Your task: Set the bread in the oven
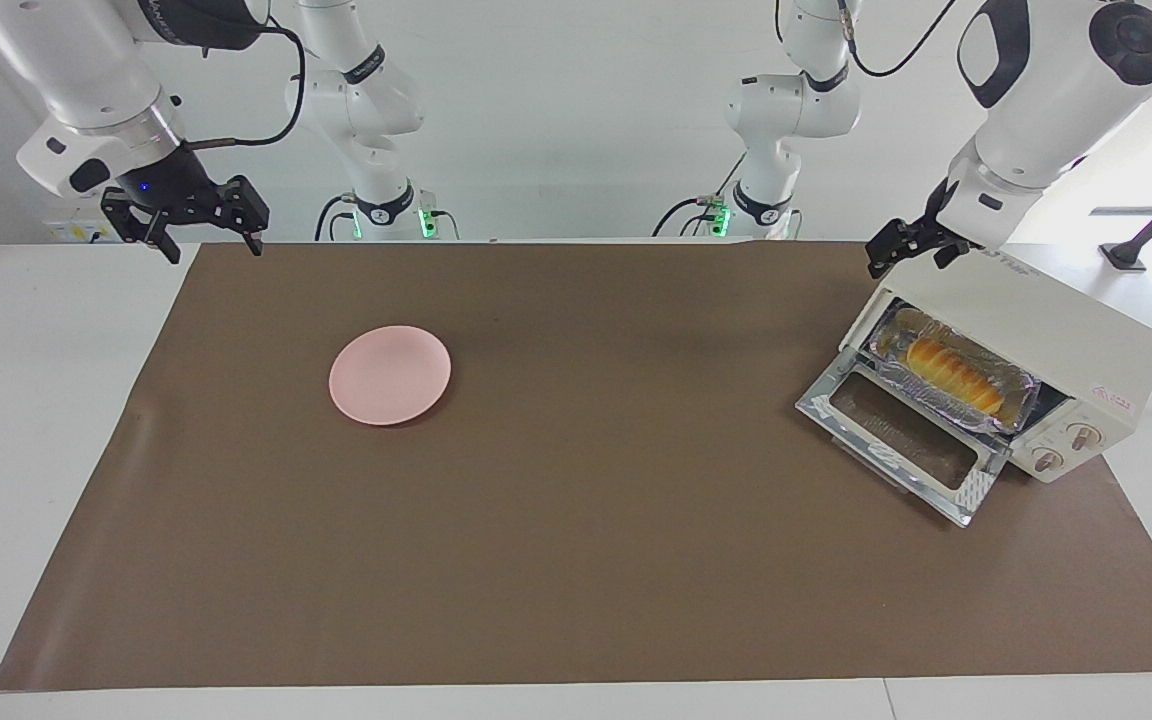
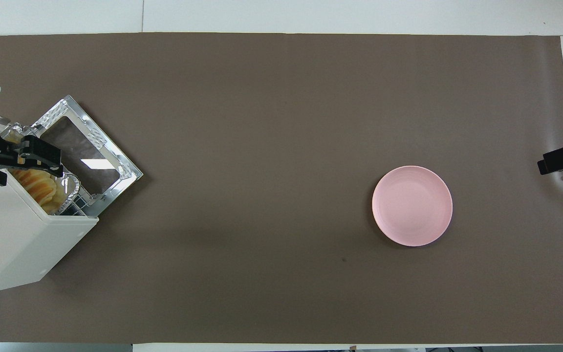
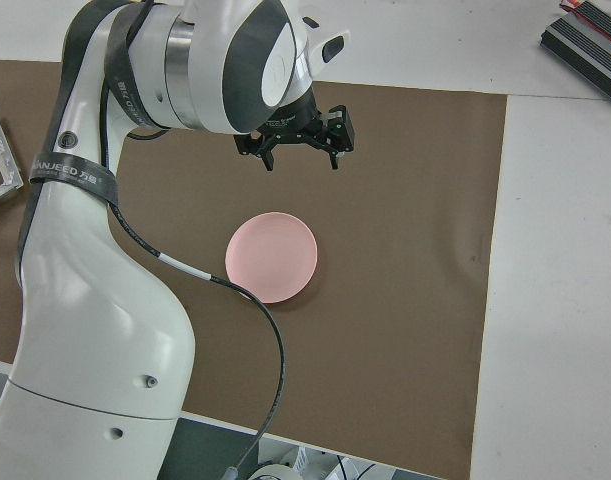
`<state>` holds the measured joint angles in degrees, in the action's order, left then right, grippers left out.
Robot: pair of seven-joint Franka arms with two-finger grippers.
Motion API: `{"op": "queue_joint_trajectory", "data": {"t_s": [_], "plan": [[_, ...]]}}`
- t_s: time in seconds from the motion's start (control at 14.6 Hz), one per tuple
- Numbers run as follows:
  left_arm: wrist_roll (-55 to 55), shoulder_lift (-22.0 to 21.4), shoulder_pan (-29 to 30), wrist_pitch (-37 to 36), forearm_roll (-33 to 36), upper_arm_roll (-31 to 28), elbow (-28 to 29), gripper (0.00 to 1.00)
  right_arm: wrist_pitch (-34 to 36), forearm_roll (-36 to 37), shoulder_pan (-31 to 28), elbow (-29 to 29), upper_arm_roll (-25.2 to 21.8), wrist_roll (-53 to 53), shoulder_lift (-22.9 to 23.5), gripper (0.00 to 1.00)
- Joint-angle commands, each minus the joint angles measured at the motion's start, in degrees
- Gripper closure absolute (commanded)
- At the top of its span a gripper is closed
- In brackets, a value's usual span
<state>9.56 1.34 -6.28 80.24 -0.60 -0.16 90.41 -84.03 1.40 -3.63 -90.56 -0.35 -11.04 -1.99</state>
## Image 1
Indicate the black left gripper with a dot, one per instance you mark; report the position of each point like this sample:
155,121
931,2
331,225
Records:
926,225

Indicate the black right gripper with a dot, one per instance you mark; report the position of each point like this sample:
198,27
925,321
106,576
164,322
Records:
176,190

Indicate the golden striped bread loaf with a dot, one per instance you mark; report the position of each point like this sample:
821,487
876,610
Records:
951,370

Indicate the aluminium foil tray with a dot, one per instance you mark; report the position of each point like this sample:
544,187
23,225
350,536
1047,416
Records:
1021,405

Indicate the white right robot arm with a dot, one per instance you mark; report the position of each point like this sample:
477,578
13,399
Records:
76,80

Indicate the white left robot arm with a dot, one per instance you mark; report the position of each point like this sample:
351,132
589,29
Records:
1046,110

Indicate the cream toaster oven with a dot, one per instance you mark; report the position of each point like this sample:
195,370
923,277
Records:
1066,320

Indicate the glass oven door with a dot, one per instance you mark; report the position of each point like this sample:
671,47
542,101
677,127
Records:
836,410

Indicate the cream oven knob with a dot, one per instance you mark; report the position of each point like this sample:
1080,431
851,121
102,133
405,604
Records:
1047,460
1084,436

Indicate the green lit base connector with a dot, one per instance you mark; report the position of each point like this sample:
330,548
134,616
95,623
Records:
426,220
720,218

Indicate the pink round plate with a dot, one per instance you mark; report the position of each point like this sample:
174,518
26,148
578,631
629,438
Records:
391,375

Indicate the brown paper table mat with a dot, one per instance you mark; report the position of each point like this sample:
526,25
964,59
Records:
586,560

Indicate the white wall outlet box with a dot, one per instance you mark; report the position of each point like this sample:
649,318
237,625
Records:
86,230

